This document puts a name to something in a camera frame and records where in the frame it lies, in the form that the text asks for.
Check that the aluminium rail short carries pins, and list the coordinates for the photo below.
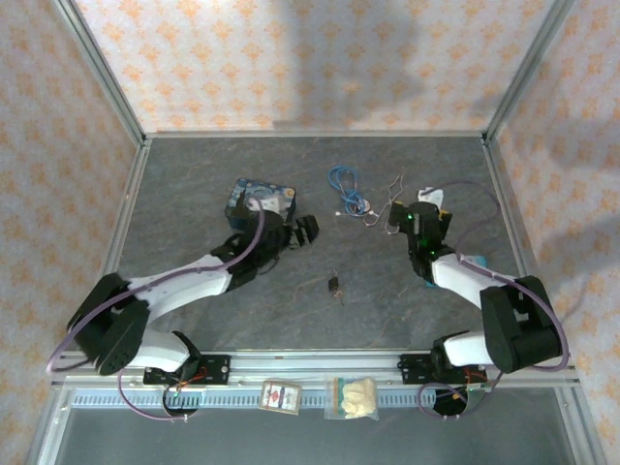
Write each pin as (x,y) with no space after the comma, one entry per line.
(315,134)

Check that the aluminium frame post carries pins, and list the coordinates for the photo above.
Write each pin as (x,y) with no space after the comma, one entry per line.
(525,72)
(104,72)

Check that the aluminium side rail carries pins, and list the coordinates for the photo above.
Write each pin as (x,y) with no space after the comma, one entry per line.
(131,194)
(514,218)

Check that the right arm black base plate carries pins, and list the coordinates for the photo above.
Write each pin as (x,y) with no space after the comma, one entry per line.
(414,368)

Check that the starry night painted box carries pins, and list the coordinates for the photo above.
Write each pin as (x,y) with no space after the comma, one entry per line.
(283,191)

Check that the clear bag of pale pieces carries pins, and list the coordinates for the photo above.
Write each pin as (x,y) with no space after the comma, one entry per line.
(356,397)

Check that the small black padlock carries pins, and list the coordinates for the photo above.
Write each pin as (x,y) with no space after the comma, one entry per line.
(333,283)

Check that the small brass key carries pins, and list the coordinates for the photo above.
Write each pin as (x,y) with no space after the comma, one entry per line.
(339,293)

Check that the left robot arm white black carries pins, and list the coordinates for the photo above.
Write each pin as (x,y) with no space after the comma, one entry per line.
(194,281)

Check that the wide aluminium mounting rail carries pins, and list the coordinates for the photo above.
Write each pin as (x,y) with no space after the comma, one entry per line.
(315,363)

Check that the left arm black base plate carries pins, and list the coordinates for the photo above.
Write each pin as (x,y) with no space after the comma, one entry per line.
(215,368)

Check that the playing card box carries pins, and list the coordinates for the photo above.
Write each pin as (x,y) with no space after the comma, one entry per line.
(281,397)

